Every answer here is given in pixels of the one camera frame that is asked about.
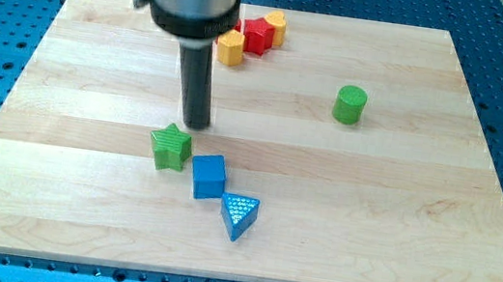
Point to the yellow heart block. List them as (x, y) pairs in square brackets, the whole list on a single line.
[(277, 19)]

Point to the green cylinder block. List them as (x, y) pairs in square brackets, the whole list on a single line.
[(349, 104)]

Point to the blue triangle block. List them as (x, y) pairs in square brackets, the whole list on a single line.
[(238, 213)]

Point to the red star block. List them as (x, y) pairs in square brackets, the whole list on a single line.
[(258, 35)]

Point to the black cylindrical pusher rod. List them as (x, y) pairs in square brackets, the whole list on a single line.
[(196, 68)]

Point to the blue cube block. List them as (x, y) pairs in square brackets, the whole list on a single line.
[(209, 176)]

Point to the wooden board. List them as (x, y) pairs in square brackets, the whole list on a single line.
[(407, 194)]

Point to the green star block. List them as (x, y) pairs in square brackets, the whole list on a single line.
[(171, 147)]

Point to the yellow pentagon block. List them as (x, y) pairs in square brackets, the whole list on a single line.
[(230, 48)]

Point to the red block behind arm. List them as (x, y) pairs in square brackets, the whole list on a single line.
[(238, 26)]

